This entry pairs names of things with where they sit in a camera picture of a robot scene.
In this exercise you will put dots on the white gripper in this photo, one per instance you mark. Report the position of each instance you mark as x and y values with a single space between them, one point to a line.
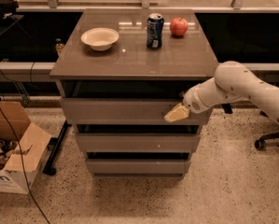
193 102

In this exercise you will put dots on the grey top drawer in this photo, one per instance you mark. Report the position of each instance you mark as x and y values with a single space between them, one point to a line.
125 111

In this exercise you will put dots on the grey drawer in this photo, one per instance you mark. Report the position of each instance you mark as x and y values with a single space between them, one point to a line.
138 167
136 142
125 111

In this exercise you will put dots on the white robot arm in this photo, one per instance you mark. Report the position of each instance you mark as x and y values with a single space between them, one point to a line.
231 82

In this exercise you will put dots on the grey drawer cabinet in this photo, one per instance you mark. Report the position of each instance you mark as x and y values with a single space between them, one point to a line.
130 70

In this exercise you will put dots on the grey middle drawer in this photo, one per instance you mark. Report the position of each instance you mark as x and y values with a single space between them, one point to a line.
136 142

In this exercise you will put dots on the grey bottom drawer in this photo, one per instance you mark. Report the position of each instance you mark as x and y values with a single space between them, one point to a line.
138 167

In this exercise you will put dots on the open cardboard box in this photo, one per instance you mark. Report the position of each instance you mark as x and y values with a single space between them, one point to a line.
22 147

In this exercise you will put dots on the black office chair base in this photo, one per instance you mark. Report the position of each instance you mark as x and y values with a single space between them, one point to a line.
260 144

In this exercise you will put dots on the red apple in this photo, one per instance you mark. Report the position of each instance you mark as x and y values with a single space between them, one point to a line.
178 26

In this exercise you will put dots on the blue soda can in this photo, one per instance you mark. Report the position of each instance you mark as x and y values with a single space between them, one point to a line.
154 25

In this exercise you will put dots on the white bowl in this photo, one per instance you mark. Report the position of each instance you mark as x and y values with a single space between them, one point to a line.
100 39

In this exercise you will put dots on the black table leg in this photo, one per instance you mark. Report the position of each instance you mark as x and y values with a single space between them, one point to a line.
54 146

